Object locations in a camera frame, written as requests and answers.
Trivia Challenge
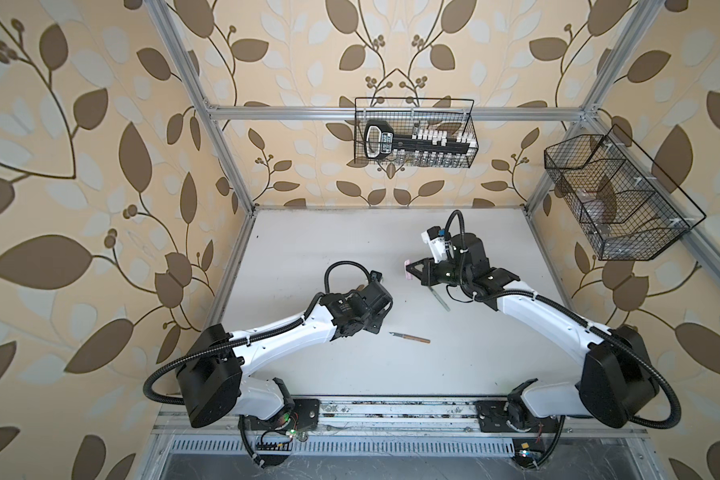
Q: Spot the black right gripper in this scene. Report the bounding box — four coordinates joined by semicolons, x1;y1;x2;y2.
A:
406;256;469;289

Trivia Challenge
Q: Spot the pink pen cap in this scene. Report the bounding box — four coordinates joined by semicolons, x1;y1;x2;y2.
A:
404;259;413;280

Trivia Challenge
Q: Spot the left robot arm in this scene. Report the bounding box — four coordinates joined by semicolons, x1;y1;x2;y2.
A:
176;280;393;428

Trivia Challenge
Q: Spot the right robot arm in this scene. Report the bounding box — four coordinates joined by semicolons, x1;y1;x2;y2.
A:
406;226;677;430

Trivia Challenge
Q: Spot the green pen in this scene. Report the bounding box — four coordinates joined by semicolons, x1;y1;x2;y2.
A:
429;287;451;312

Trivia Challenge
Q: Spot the orange pen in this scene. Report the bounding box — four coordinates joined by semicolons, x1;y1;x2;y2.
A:
389;332;431;344

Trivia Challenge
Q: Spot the black tool with sockets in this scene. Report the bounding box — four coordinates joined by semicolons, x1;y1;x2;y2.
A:
360;120;478;160

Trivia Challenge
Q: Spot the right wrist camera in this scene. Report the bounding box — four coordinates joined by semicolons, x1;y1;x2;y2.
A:
421;226;451;263

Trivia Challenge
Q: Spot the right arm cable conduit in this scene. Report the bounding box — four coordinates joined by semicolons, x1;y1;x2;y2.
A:
443;209;683;431

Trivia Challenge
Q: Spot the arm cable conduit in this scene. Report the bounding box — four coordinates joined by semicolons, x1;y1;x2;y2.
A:
443;209;683;431
142;260;373;407

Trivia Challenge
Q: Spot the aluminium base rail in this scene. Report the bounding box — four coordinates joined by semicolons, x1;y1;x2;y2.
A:
153;395;648;438

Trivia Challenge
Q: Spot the black wire basket back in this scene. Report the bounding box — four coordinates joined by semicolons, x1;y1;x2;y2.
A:
353;96;479;169

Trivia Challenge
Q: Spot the black wire basket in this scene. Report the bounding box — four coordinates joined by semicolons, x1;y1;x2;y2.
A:
353;96;479;169
544;124;707;261

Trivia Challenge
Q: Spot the aluminium frame back bar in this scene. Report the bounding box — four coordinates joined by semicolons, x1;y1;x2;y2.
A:
209;105;586;122

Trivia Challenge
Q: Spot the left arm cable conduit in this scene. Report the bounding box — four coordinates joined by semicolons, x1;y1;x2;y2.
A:
142;260;373;407

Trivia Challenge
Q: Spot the black wire basket right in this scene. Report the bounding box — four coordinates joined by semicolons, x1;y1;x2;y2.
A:
544;124;707;261

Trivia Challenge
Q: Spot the aluminium frame post left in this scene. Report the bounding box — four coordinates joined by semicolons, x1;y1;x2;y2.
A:
145;0;255;217

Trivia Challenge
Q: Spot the aluminium frame post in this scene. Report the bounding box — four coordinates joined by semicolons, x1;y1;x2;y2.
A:
524;0;667;215
145;0;255;217

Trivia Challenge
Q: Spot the aluminium frame post right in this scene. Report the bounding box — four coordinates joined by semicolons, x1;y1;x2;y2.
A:
524;0;667;215

